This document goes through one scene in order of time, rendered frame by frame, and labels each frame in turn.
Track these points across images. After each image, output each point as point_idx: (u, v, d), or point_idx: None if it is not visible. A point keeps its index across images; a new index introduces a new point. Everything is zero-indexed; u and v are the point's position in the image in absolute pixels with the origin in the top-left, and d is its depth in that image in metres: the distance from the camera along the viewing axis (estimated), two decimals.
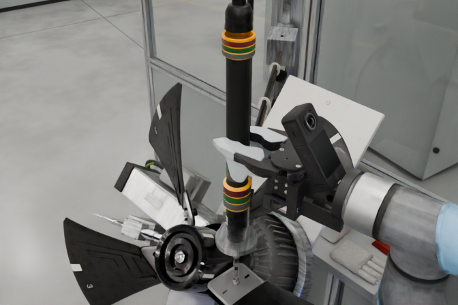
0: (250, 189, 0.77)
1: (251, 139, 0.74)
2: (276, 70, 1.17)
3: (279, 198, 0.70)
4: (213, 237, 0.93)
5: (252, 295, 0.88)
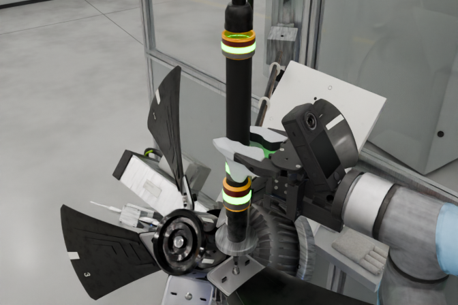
0: (250, 189, 0.77)
1: (251, 139, 0.74)
2: (276, 70, 1.17)
3: (279, 198, 0.70)
4: (213, 222, 0.91)
5: (252, 282, 0.86)
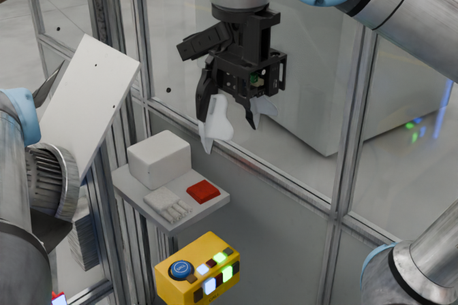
0: None
1: (249, 108, 0.74)
2: None
3: (242, 86, 0.64)
4: None
5: None
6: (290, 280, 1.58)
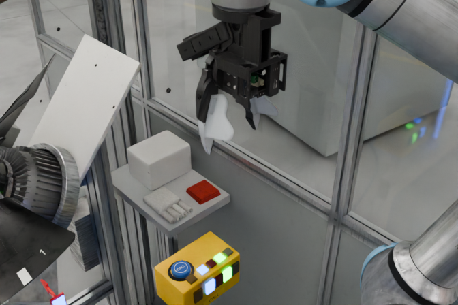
0: None
1: (249, 108, 0.74)
2: None
3: (242, 86, 0.64)
4: None
5: None
6: (290, 280, 1.58)
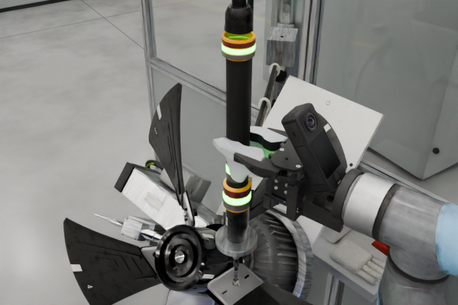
0: (250, 190, 0.78)
1: (251, 139, 0.74)
2: (276, 71, 1.17)
3: (279, 198, 0.70)
4: (212, 278, 0.91)
5: None
6: None
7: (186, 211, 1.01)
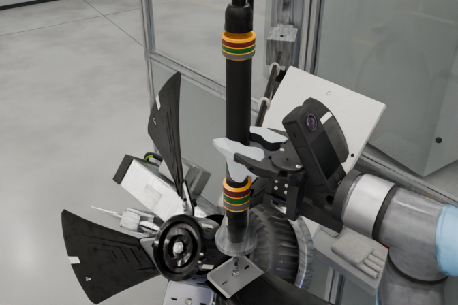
0: (250, 189, 0.77)
1: (251, 139, 0.74)
2: (276, 70, 1.17)
3: (279, 199, 0.70)
4: (212, 269, 0.89)
5: None
6: None
7: (185, 201, 0.99)
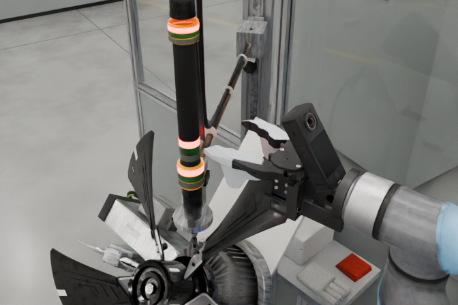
0: (202, 169, 0.82)
1: (259, 135, 0.75)
2: (242, 61, 1.22)
3: (279, 198, 0.70)
4: None
5: None
6: None
7: (157, 245, 1.14)
